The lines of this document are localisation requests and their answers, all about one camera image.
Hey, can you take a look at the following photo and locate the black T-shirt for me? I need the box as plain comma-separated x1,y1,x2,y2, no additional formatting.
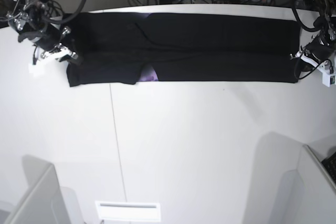
66,13,300,87

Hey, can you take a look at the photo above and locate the white left partition panel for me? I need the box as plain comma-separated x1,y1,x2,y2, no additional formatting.
4,164,71,224

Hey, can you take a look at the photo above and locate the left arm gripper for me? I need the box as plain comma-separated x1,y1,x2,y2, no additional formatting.
289,36,333,64

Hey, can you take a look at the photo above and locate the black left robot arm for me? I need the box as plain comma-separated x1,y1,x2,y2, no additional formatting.
290,0,335,63

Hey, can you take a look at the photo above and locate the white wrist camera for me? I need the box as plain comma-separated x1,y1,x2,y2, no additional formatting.
301,55,335,87
28,49,67,77

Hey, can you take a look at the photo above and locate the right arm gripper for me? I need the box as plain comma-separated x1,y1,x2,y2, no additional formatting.
17,23,79,61

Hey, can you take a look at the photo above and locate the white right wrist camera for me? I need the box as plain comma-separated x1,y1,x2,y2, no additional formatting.
28,49,67,77

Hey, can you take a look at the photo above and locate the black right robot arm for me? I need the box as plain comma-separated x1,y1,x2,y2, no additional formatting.
1,0,86,65

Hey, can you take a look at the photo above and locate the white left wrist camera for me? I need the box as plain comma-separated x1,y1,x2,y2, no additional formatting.
301,55,335,87

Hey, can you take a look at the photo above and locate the black keyboard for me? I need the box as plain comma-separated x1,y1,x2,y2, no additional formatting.
322,153,336,182

